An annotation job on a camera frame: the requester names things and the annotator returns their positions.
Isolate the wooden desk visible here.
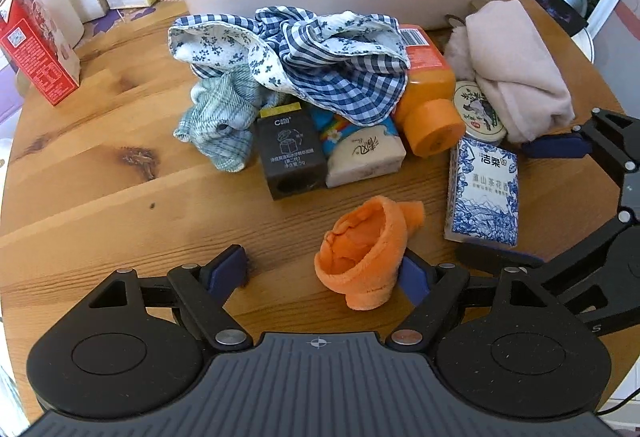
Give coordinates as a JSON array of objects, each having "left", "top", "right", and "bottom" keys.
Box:
[{"left": 0, "top": 0, "right": 640, "bottom": 423}]

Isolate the black small box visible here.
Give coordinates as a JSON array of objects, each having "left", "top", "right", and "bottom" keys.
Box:
[{"left": 256, "top": 102, "right": 328, "bottom": 202}]

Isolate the green plaid cloth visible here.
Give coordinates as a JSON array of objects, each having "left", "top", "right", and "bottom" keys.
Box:
[{"left": 173, "top": 67, "right": 263, "bottom": 174}]

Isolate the blue white tissue pack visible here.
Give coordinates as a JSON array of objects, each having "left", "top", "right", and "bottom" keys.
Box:
[{"left": 444, "top": 137, "right": 521, "bottom": 249}]

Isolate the cartoon print tissue pack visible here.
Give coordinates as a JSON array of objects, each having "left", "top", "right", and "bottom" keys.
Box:
[{"left": 310, "top": 110, "right": 407, "bottom": 189}]

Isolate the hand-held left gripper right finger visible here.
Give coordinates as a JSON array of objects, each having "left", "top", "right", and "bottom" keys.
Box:
[{"left": 385, "top": 252, "right": 563, "bottom": 352}]

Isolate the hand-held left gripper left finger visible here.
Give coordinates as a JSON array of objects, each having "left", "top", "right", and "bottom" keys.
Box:
[{"left": 82, "top": 244, "right": 253, "bottom": 352}]

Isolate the red milk carton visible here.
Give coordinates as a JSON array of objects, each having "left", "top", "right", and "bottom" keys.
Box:
[{"left": 0, "top": 0, "right": 81, "bottom": 107}]

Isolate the round tin bird print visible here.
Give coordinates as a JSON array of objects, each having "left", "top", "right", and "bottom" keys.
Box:
[{"left": 452, "top": 81, "right": 508, "bottom": 145}]

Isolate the orange plastic bottle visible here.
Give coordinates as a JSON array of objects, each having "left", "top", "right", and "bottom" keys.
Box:
[{"left": 392, "top": 24, "right": 467, "bottom": 157}]

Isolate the purple floral table mat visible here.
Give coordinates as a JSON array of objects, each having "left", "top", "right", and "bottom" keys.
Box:
[{"left": 75, "top": 0, "right": 191, "bottom": 48}]

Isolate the pale pink cloth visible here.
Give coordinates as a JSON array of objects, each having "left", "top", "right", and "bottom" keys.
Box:
[{"left": 444, "top": 0, "right": 575, "bottom": 144}]

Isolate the blue gingham floral cloth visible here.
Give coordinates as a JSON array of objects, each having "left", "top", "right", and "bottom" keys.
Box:
[{"left": 167, "top": 6, "right": 412, "bottom": 127}]

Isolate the orange fleece cloth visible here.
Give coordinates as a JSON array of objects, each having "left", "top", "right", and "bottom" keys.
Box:
[{"left": 314, "top": 197, "right": 426, "bottom": 312}]

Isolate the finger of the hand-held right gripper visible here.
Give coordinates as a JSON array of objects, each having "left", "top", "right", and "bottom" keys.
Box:
[
  {"left": 520, "top": 107, "right": 640, "bottom": 204},
  {"left": 456, "top": 217, "right": 640, "bottom": 299}
]

